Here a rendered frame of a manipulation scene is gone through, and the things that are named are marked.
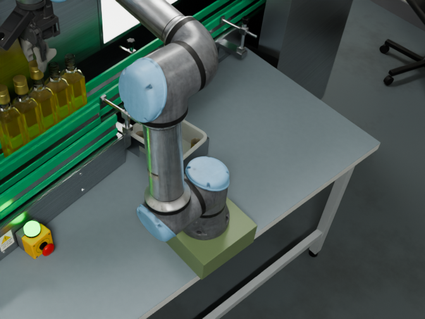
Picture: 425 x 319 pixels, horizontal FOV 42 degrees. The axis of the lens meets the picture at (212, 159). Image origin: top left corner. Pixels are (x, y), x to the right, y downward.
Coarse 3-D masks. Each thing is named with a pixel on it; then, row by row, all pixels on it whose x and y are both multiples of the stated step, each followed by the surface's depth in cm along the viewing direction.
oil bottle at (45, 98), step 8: (32, 88) 156; (48, 88) 157; (32, 96) 156; (40, 96) 155; (48, 96) 157; (40, 104) 156; (48, 104) 159; (40, 112) 158; (48, 112) 160; (56, 112) 164; (48, 120) 162; (56, 120) 165; (48, 128) 164
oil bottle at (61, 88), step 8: (48, 80) 159; (64, 80) 160; (56, 88) 158; (64, 88) 160; (56, 96) 160; (64, 96) 162; (56, 104) 162; (64, 104) 164; (64, 112) 166; (72, 112) 169
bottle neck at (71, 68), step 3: (66, 54) 159; (69, 54) 160; (72, 54) 160; (66, 57) 160; (69, 57) 160; (72, 57) 160; (66, 60) 159; (69, 60) 158; (72, 60) 159; (66, 63) 160; (69, 63) 159; (72, 63) 160; (75, 63) 161; (66, 66) 161; (69, 66) 160; (72, 66) 160; (75, 66) 162; (66, 69) 161; (69, 69) 161; (72, 69) 161; (75, 69) 162
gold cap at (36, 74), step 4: (32, 60) 151; (36, 60) 151; (28, 64) 150; (32, 64) 150; (36, 64) 150; (32, 68) 149; (36, 68) 149; (32, 72) 150; (36, 72) 150; (40, 72) 151; (32, 76) 151; (36, 76) 151; (40, 76) 152
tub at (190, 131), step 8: (184, 120) 189; (136, 128) 186; (184, 128) 190; (192, 128) 187; (136, 136) 182; (184, 136) 192; (192, 136) 189; (200, 136) 187; (184, 144) 191; (200, 144) 182; (184, 152) 188; (192, 152) 180
